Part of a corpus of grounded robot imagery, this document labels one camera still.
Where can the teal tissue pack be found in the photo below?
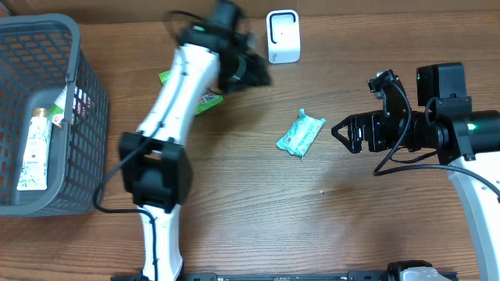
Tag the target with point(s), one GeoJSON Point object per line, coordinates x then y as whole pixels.
{"type": "Point", "coordinates": [301, 134]}

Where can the white barcode scanner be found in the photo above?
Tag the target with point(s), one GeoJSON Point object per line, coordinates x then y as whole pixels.
{"type": "Point", "coordinates": [283, 36]}

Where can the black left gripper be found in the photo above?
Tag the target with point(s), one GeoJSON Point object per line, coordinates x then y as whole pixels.
{"type": "Point", "coordinates": [253, 74]}

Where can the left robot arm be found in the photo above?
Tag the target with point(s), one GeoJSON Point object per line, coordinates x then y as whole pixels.
{"type": "Point", "coordinates": [154, 164]}

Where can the white tube with gold cap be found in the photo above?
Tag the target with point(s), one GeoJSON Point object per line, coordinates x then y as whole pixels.
{"type": "Point", "coordinates": [34, 169]}

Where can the green snack bag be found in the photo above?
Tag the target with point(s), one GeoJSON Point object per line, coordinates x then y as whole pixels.
{"type": "Point", "coordinates": [207, 101]}

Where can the gray plastic shopping basket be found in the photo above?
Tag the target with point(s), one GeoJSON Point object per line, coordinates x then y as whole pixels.
{"type": "Point", "coordinates": [41, 57]}

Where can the green instant noodle cup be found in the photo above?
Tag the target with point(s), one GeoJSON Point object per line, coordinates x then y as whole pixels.
{"type": "Point", "coordinates": [62, 107]}

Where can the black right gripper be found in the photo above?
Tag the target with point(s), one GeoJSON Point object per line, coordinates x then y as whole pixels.
{"type": "Point", "coordinates": [373, 121]}

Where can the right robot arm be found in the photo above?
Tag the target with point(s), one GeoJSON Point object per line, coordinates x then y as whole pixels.
{"type": "Point", "coordinates": [447, 135]}

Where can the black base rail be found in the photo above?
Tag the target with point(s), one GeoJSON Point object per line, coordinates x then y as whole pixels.
{"type": "Point", "coordinates": [422, 271]}

